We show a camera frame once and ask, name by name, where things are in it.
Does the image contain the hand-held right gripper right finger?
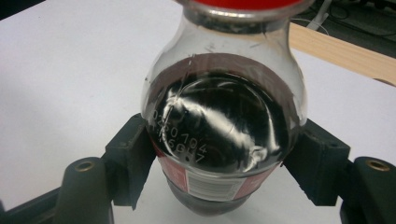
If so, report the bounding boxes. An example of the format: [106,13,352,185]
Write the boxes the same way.
[282,119,396,224]

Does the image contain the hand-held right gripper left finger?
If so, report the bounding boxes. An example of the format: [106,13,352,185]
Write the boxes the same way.
[55,113,157,224]

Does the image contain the cola bottle with red cap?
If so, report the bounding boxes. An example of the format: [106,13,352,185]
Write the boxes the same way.
[140,0,316,217]

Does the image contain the light wooden board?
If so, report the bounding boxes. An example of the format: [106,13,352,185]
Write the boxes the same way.
[289,22,396,88]

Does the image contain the white cable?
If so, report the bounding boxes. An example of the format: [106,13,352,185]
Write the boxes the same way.
[290,0,332,35]

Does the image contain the black cable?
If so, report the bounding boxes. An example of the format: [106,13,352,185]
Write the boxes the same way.
[326,0,396,38]

